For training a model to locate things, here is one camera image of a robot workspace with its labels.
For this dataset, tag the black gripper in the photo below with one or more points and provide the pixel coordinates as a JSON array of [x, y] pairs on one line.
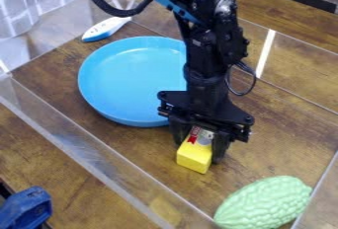
[[204, 106]]

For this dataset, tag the yellow butter brick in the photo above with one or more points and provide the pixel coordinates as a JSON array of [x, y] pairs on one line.
[[194, 152]]

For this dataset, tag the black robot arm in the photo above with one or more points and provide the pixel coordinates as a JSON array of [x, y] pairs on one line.
[[215, 48]]

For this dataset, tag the blue round tray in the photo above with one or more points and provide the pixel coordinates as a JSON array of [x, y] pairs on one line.
[[122, 75]]

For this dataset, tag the green bitter gourd toy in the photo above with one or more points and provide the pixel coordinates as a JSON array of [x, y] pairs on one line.
[[264, 204]]

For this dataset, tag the white blue remote device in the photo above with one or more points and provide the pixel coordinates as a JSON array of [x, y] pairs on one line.
[[104, 29]]

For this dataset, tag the clear acrylic barrier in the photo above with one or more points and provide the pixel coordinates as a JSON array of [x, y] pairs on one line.
[[109, 173]]

